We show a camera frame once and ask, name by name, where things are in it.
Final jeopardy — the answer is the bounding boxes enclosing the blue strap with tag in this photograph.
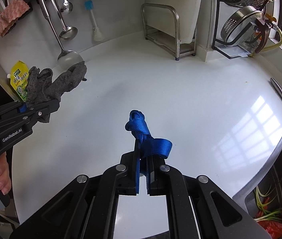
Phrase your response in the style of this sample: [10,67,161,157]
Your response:
[124,109,173,177]

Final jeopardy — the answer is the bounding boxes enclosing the dark grey rag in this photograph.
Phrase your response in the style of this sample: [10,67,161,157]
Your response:
[26,61,87,124]

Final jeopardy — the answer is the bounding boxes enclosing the black kitchen sink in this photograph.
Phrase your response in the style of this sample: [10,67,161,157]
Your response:
[232,117,282,239]

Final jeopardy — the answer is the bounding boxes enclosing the yellow green seasoning pouch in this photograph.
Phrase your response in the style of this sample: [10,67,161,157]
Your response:
[7,61,29,101]

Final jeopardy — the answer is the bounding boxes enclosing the steel spatula turner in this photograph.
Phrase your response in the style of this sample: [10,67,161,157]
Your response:
[38,0,84,71]

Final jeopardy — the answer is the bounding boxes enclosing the steel ladle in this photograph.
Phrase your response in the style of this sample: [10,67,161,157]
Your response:
[51,0,78,40]

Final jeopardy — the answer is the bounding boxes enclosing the blue white bottle brush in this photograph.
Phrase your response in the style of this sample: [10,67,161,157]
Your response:
[84,0,104,42]

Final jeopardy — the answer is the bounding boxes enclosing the pink dish cloth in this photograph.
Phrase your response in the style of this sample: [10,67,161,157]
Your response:
[0,0,30,37]

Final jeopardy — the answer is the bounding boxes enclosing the steel small spoon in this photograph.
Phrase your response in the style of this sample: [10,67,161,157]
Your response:
[60,0,73,14]

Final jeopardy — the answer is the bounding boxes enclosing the steel cutting board rack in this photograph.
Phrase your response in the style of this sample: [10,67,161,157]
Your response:
[141,3,197,62]

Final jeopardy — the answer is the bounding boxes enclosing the green scallion stalks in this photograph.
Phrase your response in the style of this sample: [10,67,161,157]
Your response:
[254,186,282,222]

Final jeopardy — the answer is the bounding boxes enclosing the red plastic bag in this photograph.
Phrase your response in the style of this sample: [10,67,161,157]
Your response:
[254,210,282,238]

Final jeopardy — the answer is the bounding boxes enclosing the black dish rack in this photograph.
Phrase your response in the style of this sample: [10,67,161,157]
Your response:
[211,0,282,60]

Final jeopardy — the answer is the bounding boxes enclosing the steel colander pot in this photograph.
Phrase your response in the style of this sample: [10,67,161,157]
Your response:
[221,6,263,43]

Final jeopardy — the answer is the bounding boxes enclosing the white cutting board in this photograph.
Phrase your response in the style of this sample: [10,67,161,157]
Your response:
[145,0,201,42]

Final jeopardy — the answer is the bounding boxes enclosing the yellow gas hose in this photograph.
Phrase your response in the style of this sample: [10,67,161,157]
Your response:
[249,27,282,57]

